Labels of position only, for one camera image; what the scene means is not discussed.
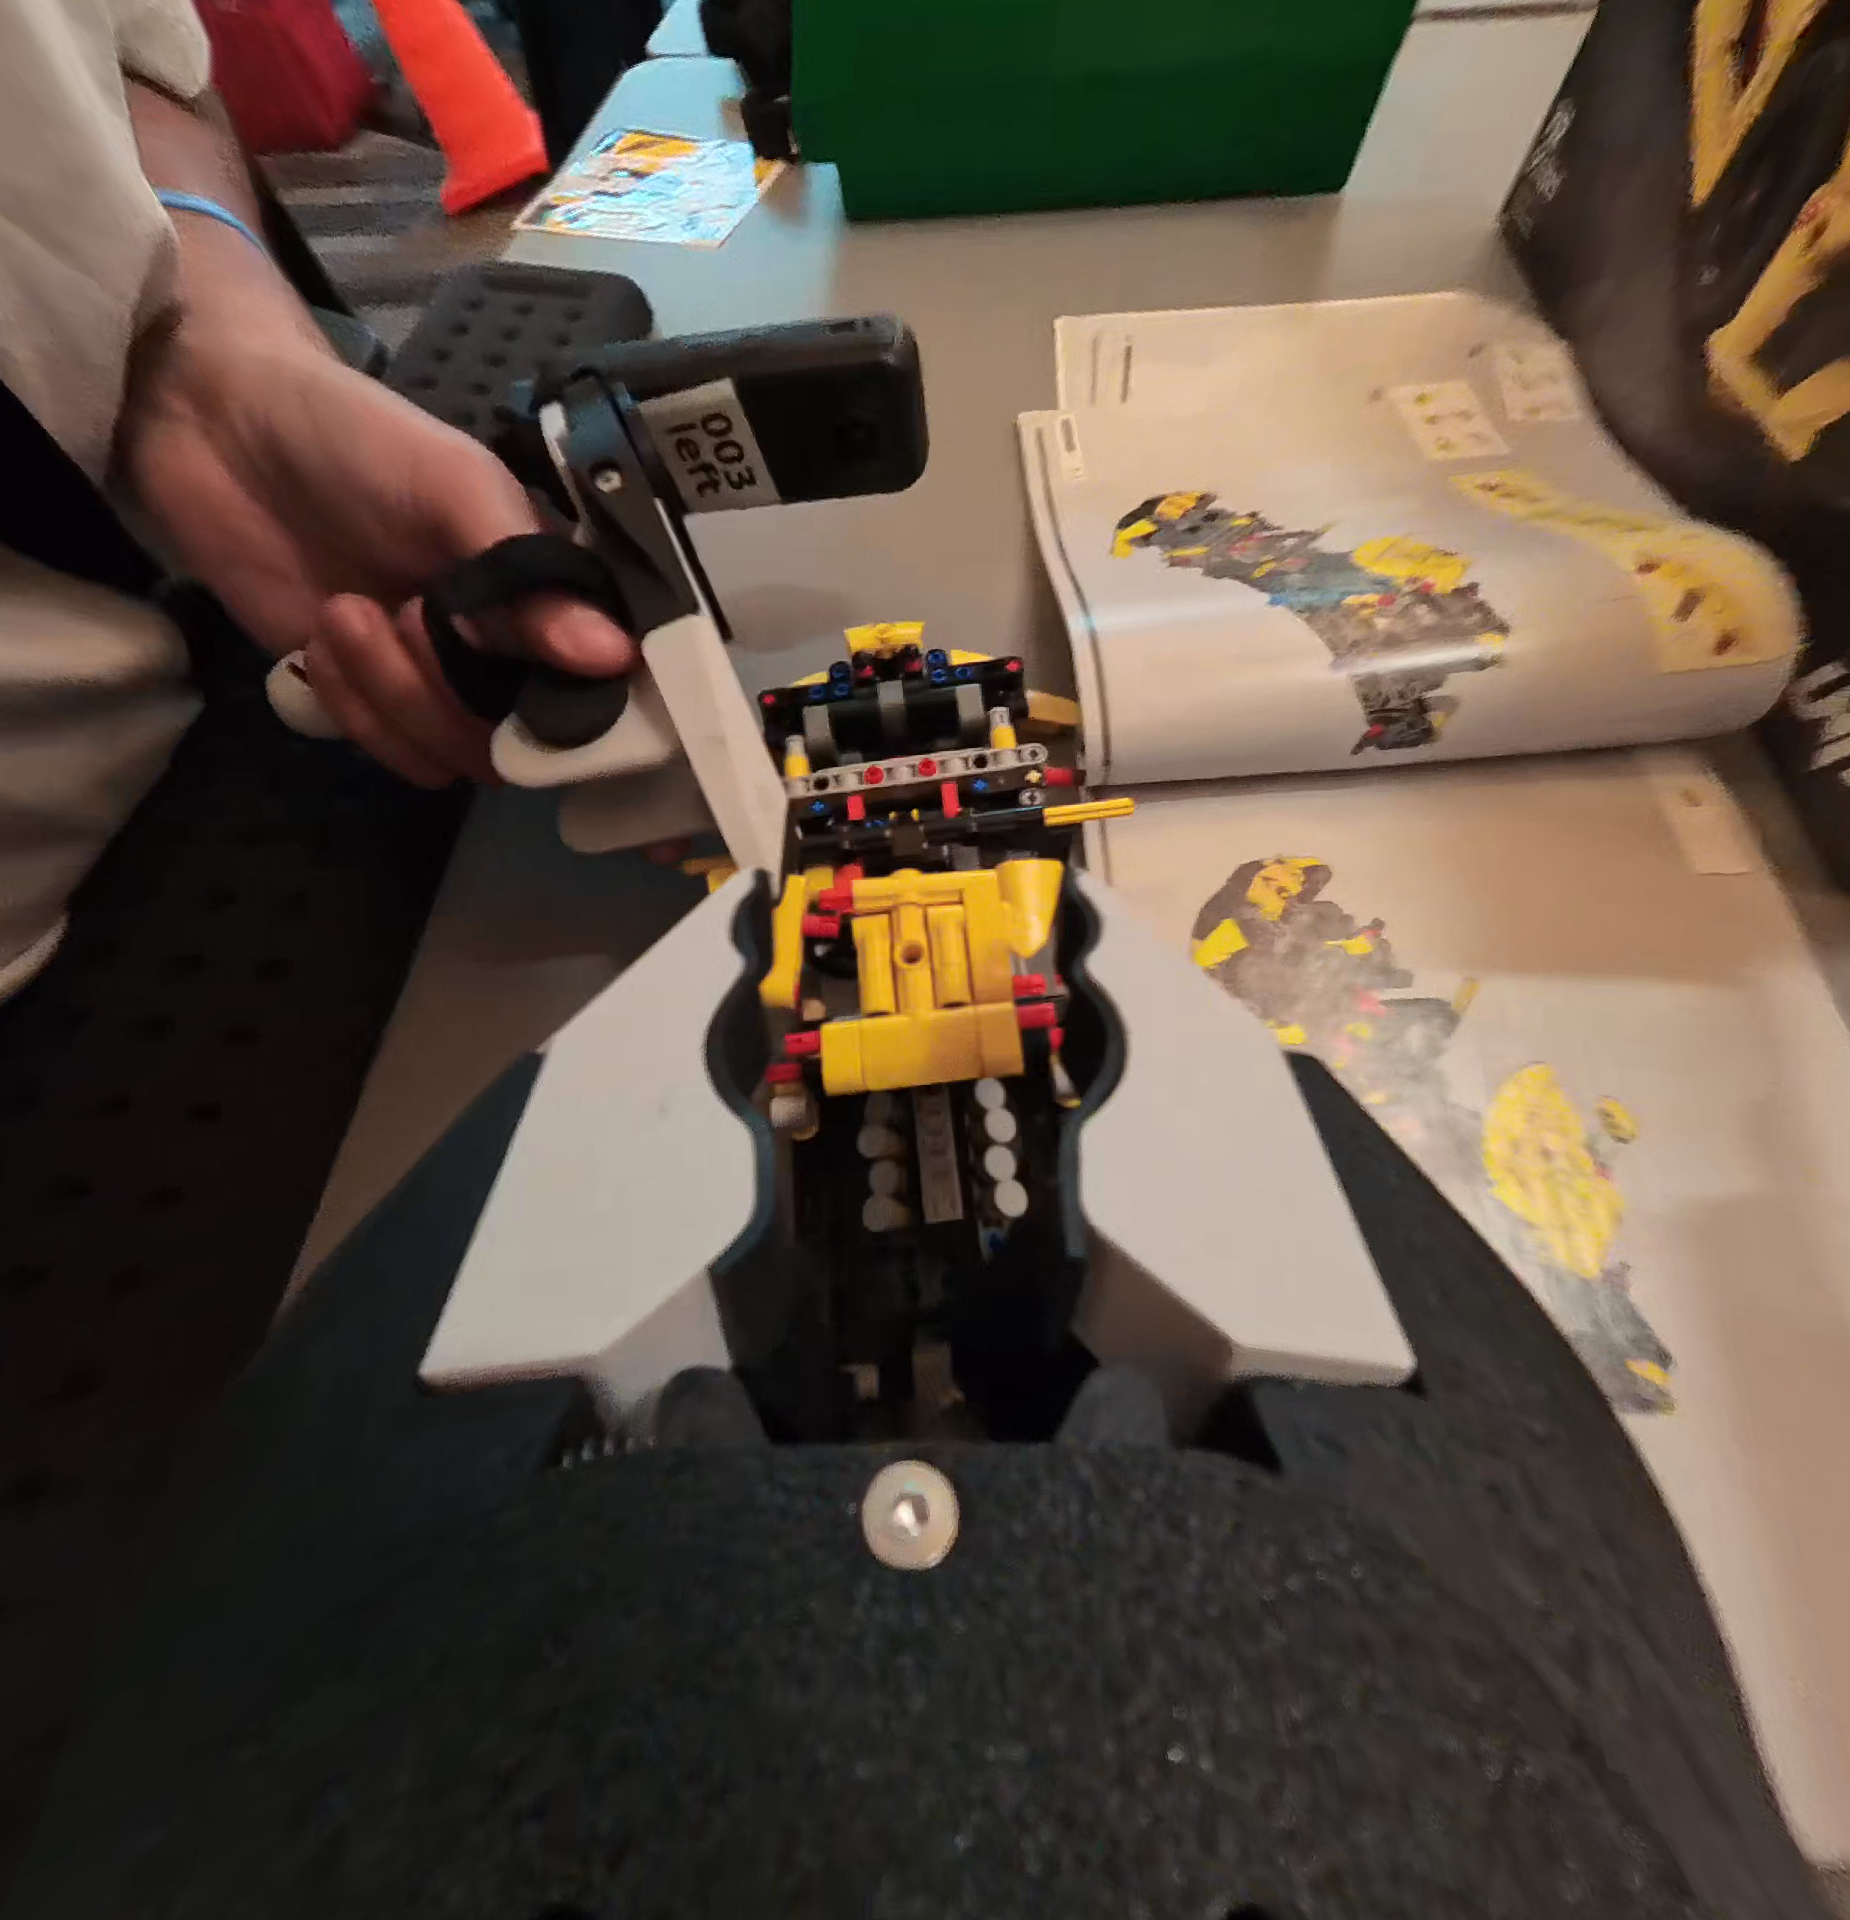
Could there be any black lego set box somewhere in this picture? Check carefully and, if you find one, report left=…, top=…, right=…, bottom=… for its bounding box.
left=1494, top=0, right=1850, bottom=890

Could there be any open instruction booklet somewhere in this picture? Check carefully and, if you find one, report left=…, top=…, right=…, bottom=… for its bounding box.
left=1015, top=289, right=1850, bottom=1881

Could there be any blue wristband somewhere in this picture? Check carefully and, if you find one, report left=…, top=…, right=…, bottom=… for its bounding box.
left=152, top=185, right=276, bottom=260

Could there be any partly built lego car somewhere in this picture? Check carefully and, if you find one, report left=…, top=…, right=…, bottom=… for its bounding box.
left=696, top=619, right=1140, bottom=1430

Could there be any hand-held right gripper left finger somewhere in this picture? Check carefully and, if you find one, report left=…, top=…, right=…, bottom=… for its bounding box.
left=417, top=867, right=785, bottom=1392

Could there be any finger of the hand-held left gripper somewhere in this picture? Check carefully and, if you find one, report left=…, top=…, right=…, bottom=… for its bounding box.
left=640, top=615, right=795, bottom=890
left=554, top=777, right=736, bottom=861

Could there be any green plastic bin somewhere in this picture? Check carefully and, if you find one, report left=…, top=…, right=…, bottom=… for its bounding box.
left=785, top=0, right=1423, bottom=226

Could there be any orange traffic cone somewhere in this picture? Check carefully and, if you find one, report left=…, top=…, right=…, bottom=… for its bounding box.
left=367, top=0, right=554, bottom=218

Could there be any colourful printed leaflet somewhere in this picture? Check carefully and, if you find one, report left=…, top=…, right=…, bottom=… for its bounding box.
left=524, top=123, right=785, bottom=252

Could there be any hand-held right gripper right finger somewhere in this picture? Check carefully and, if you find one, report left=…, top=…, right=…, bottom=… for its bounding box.
left=1066, top=864, right=1419, bottom=1423

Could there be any person's left hand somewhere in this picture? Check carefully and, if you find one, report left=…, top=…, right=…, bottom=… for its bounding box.
left=113, top=299, right=645, bottom=788

